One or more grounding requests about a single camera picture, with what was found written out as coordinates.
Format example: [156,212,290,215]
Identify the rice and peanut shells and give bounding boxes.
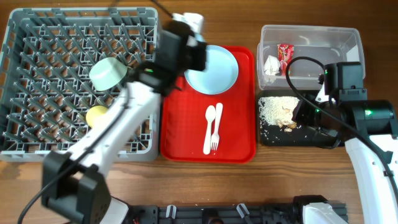
[258,96,299,133]

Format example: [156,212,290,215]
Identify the white tissue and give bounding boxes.
[264,55,280,83]

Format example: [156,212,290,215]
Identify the red snack wrapper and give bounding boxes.
[277,44,294,76]

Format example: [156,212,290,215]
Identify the green bowl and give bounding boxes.
[89,57,128,91]

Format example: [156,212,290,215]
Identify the yellow cup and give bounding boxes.
[85,105,108,128]

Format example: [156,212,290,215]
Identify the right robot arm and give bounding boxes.
[287,62,397,223]

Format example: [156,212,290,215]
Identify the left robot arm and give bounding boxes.
[37,19,206,223]

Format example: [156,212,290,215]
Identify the grey dishwasher rack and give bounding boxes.
[1,7,162,162]

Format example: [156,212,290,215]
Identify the black tray bin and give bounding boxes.
[257,89,337,148]

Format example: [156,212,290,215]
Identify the light blue plate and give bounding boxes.
[185,45,239,95]

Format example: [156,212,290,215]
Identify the red serving tray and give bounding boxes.
[160,46,256,164]

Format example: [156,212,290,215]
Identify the white plastic spoon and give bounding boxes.
[203,105,216,155]

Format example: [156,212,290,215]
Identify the clear plastic bin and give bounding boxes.
[257,25,365,90]

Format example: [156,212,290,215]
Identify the white plastic fork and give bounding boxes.
[211,103,223,151]

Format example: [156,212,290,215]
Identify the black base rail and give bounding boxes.
[131,203,303,224]

